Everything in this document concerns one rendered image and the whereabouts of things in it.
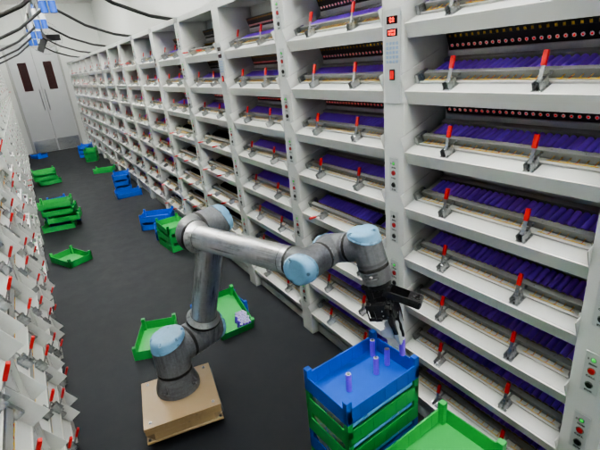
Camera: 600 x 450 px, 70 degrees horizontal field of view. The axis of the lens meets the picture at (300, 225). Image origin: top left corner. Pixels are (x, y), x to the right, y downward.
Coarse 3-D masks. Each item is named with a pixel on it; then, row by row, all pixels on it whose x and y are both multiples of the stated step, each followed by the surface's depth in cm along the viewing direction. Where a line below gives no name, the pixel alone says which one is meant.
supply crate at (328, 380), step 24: (336, 360) 139; (360, 360) 144; (408, 360) 136; (312, 384) 129; (336, 384) 135; (360, 384) 134; (384, 384) 133; (408, 384) 132; (336, 408) 122; (360, 408) 120
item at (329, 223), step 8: (320, 192) 216; (328, 192) 219; (304, 200) 212; (312, 200) 213; (304, 208) 214; (312, 208) 212; (368, 208) 193; (304, 216) 214; (328, 216) 201; (320, 224) 204; (328, 224) 196; (336, 224) 193; (344, 224) 190; (352, 224) 188; (376, 224) 181; (336, 232) 194; (384, 240) 163
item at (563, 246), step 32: (416, 192) 150; (448, 192) 135; (480, 192) 137; (512, 192) 130; (544, 192) 123; (448, 224) 136; (480, 224) 128; (512, 224) 122; (544, 224) 115; (576, 224) 111; (544, 256) 111; (576, 256) 106
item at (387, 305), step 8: (368, 288) 126; (376, 288) 123; (368, 296) 129; (376, 296) 127; (368, 304) 129; (376, 304) 126; (384, 304) 124; (392, 304) 124; (368, 312) 128; (376, 312) 127; (384, 312) 126; (392, 312) 124; (376, 320) 127
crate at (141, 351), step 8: (144, 320) 255; (160, 320) 258; (168, 320) 259; (176, 320) 259; (144, 328) 257; (152, 328) 259; (160, 328) 258; (144, 336) 252; (136, 344) 237; (144, 344) 244; (136, 352) 230; (144, 352) 231; (136, 360) 231
